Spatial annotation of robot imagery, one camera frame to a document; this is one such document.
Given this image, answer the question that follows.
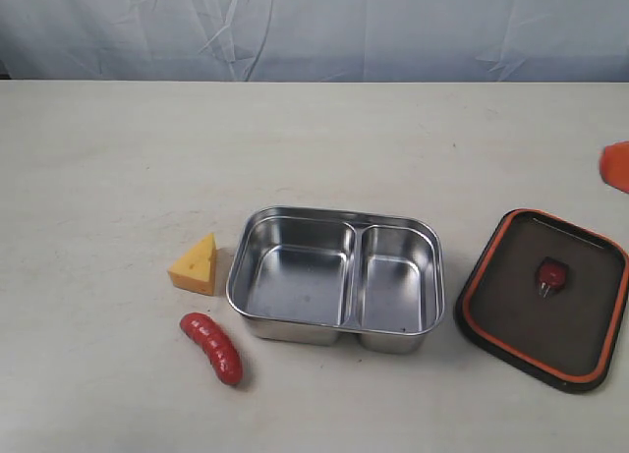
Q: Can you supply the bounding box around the dark lid with orange seal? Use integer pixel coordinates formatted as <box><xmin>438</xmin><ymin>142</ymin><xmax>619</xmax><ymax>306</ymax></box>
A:
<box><xmin>454</xmin><ymin>208</ymin><xmax>628</xmax><ymax>393</ymax></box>

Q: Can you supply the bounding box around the yellow cheese wedge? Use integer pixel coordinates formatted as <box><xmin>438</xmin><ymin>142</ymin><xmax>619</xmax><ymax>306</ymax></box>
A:
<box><xmin>168</xmin><ymin>233</ymin><xmax>217</xmax><ymax>296</ymax></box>

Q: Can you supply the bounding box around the red sausage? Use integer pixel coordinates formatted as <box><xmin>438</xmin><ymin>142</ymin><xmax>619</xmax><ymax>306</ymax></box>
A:
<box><xmin>180</xmin><ymin>312</ymin><xmax>244</xmax><ymax>386</ymax></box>

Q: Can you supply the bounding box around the steel two-compartment lunch box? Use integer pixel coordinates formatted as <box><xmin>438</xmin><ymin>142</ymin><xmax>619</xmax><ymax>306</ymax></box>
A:
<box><xmin>226</xmin><ymin>206</ymin><xmax>446</xmax><ymax>354</ymax></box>

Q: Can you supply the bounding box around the blue-grey backdrop cloth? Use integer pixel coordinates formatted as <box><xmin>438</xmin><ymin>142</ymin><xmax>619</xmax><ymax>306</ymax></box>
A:
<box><xmin>1</xmin><ymin>0</ymin><xmax>628</xmax><ymax>83</ymax></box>

